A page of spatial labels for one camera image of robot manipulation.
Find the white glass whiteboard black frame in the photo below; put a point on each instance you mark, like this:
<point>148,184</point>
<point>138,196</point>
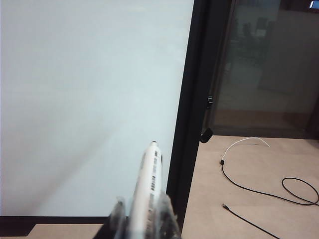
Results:
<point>87,99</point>

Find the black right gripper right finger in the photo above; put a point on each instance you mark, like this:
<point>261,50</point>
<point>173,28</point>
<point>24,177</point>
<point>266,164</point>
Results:
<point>167,221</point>

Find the dark glass door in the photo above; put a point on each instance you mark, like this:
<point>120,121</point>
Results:
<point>269,74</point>

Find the white whiteboard marker pen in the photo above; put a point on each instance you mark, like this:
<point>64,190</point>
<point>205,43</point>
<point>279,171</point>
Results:
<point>149,179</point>

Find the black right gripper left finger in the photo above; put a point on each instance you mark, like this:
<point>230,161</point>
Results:
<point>117,221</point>

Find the black whiteboard stand post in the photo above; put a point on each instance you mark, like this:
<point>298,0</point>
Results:
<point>197,74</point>

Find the black stand knob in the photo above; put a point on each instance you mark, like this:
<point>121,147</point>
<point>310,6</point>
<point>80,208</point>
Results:
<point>207,135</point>

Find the black whiteboard pen tray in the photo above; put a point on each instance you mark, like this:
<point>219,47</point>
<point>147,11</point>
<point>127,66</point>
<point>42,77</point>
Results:
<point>31,230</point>

